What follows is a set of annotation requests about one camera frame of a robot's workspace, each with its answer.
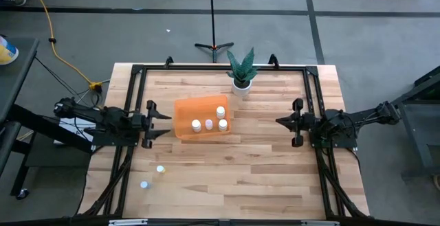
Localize black cable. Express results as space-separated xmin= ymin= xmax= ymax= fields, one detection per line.
xmin=34 ymin=56 xmax=102 ymax=109

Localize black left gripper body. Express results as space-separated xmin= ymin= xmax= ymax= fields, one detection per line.
xmin=132 ymin=100 xmax=157 ymax=150

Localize green snake plant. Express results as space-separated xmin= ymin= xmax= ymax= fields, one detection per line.
xmin=225 ymin=47 xmax=261 ymax=86

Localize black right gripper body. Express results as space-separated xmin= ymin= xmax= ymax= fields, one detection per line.
xmin=291 ymin=98 xmax=316 ymax=148

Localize yellow extension cable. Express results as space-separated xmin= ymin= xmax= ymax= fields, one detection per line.
xmin=25 ymin=0 xmax=104 ymax=92

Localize black tripod stand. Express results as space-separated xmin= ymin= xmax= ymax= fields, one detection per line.
xmin=194 ymin=0 xmax=235 ymax=64

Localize yellow blue white object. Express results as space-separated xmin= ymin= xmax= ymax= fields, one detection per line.
xmin=0 ymin=35 xmax=20 ymax=66

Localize black metal cart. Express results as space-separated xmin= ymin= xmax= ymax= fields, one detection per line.
xmin=391 ymin=66 xmax=440 ymax=182

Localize black metal table frame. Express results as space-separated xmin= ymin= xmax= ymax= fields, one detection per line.
xmin=77 ymin=54 xmax=371 ymax=221

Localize silver metal bracket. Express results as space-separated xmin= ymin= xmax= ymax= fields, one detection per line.
xmin=109 ymin=218 xmax=149 ymax=226
xmin=300 ymin=220 xmax=340 ymax=226

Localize white plant pot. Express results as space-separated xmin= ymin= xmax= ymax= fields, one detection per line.
xmin=231 ymin=78 xmax=252 ymax=98

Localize white box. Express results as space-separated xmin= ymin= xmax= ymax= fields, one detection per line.
xmin=54 ymin=115 xmax=100 ymax=146

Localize dark grey side table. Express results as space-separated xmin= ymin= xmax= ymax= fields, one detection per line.
xmin=0 ymin=36 xmax=94 ymax=199

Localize orange plastic basket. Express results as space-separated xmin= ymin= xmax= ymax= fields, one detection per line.
xmin=173 ymin=94 xmax=232 ymax=141

